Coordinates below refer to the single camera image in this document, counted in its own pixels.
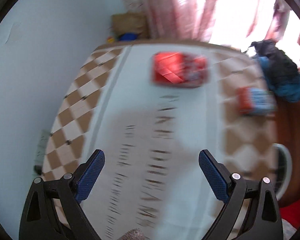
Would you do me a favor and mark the white trash bin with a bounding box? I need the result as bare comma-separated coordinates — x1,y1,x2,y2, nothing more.
273,144,293,201

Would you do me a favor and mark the checkered bed sheet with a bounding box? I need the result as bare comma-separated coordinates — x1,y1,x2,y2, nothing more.
43,42,277,239

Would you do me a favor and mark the red pillow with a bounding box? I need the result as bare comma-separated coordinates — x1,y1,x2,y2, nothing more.
280,200,300,229

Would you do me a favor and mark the blue and red milk carton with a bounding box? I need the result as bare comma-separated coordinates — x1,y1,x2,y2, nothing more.
236,87,277,115

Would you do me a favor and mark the crushed red soda can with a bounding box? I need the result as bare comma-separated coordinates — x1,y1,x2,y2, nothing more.
152,51,209,88

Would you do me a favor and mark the blue black clothes pile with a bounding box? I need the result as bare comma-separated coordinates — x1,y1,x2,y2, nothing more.
250,40,300,103

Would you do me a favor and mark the blue round container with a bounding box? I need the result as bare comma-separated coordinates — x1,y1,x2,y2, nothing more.
118,33,138,42

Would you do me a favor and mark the brown cardboard box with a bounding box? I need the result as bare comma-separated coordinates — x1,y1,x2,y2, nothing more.
111,12,151,39

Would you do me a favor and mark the pink floral curtain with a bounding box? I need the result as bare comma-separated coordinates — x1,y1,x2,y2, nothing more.
123,0,300,49

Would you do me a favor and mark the wall power outlet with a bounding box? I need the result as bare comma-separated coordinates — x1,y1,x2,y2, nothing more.
33,129,51,176

